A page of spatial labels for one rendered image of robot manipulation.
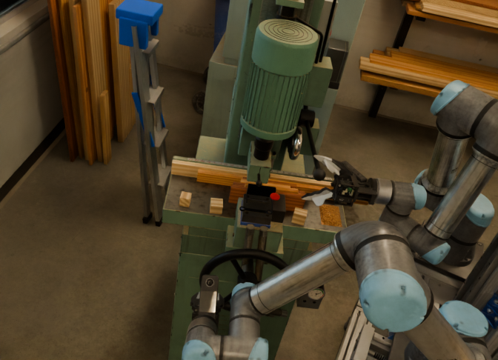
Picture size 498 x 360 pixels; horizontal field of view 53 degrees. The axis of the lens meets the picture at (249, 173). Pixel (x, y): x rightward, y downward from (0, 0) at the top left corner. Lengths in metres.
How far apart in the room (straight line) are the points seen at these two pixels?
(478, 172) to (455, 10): 2.07
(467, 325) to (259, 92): 0.80
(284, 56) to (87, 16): 1.57
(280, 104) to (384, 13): 2.54
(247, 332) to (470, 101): 0.83
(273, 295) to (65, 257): 1.64
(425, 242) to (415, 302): 0.58
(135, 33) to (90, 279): 1.17
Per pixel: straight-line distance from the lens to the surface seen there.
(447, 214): 1.50
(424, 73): 3.61
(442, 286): 1.90
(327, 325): 2.55
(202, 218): 1.60
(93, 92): 2.94
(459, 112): 1.46
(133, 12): 2.21
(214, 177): 1.68
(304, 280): 1.15
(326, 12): 1.70
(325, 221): 1.66
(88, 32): 2.78
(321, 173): 1.37
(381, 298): 0.96
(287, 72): 1.38
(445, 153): 1.61
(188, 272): 1.80
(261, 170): 1.60
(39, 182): 3.09
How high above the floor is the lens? 2.00
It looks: 38 degrees down
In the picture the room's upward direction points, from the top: 12 degrees clockwise
